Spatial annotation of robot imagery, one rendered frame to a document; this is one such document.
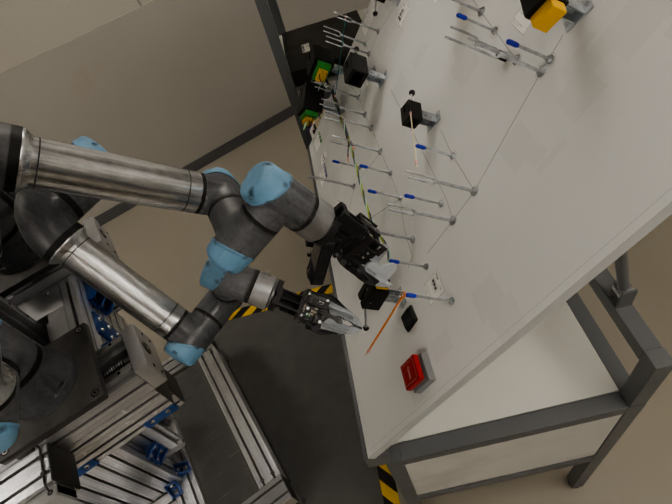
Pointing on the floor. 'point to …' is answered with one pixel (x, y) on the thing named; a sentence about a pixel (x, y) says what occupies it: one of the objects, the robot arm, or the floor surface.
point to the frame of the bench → (534, 422)
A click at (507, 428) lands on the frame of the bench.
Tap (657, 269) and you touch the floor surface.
